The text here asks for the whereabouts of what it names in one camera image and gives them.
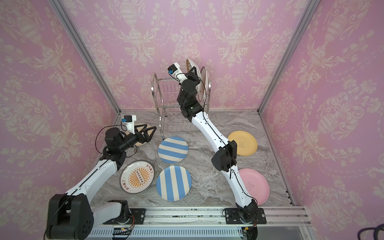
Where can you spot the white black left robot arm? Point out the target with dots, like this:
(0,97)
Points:
(70,216)

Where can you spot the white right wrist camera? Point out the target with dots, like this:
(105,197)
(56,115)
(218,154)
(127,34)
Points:
(175,71)

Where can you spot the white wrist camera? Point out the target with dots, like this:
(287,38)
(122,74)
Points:
(175,71)
(129,122)

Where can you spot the yellow plate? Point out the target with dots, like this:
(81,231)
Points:
(246,143)

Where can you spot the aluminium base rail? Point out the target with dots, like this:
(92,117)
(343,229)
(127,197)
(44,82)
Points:
(208,223)

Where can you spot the blue white striped plate front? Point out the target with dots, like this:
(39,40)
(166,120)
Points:
(174,183)

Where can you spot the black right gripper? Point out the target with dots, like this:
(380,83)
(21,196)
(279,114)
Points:
(191,78)

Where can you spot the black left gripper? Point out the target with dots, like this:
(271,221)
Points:
(143,140)

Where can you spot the orange sunburst plate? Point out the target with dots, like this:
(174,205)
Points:
(137,177)
(203,85)

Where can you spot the pink plate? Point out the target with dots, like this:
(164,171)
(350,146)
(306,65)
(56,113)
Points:
(256,184)

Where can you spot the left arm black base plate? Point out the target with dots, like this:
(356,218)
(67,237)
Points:
(136,216)

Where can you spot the blue white striped plate rear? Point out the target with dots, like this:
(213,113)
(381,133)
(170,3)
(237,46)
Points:
(173,150)

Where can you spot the cream plate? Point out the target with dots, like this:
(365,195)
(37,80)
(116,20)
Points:
(138,144)

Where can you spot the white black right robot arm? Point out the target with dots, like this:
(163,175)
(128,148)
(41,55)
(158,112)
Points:
(225,157)

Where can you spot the blue white striped plate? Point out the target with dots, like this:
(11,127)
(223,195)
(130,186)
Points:
(173,150)
(174,183)

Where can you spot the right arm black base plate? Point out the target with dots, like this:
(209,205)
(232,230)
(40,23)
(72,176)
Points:
(232,217)

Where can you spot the small circuit board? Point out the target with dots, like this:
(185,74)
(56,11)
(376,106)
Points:
(122,231)

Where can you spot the black white floral plate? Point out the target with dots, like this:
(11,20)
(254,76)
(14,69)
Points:
(190,64)

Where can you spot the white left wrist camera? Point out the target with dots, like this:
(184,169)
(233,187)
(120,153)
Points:
(129,122)

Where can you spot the aluminium corner post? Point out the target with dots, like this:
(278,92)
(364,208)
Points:
(75,36)
(295,39)

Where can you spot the right aluminium corner post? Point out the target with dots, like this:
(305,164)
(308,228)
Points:
(295,39)

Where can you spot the chrome two-tier dish rack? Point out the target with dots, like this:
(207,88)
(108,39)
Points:
(171,121)

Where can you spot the left aluminium corner post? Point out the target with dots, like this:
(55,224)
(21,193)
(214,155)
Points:
(75,36)

